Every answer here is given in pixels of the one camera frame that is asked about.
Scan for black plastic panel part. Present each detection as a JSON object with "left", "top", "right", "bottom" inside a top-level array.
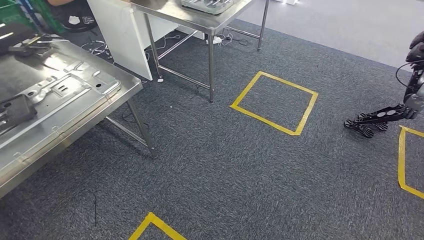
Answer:
[{"left": 0, "top": 94, "right": 38, "bottom": 134}]

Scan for steel workbench table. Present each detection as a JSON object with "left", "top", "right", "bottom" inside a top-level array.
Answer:
[
  {"left": 0, "top": 38, "right": 159, "bottom": 200},
  {"left": 130, "top": 0, "right": 271, "bottom": 104}
]

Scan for stamped metal plate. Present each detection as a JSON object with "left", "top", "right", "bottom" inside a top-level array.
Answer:
[
  {"left": 0, "top": 60, "right": 122, "bottom": 157},
  {"left": 180, "top": 0, "right": 235, "bottom": 16}
]

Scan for white cabinet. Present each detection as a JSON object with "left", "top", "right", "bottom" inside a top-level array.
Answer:
[{"left": 86, "top": 0, "right": 206, "bottom": 82}]

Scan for black humanoid robot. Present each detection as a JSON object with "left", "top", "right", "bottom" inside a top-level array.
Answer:
[{"left": 343, "top": 30, "right": 424, "bottom": 139}]

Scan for black office chair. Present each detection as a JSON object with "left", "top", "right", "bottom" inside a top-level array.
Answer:
[{"left": 49, "top": 0, "right": 99, "bottom": 33}]

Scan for green plastic crate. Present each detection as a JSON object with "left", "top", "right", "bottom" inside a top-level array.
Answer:
[
  {"left": 0, "top": 0, "right": 36, "bottom": 32},
  {"left": 31, "top": 0, "right": 66, "bottom": 35}
]

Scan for black case yellow stripe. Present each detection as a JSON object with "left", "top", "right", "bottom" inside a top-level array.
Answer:
[{"left": 0, "top": 22, "right": 38, "bottom": 56}]

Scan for tangled white cables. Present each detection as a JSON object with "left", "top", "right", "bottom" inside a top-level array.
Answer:
[{"left": 80, "top": 39, "right": 111, "bottom": 58}]

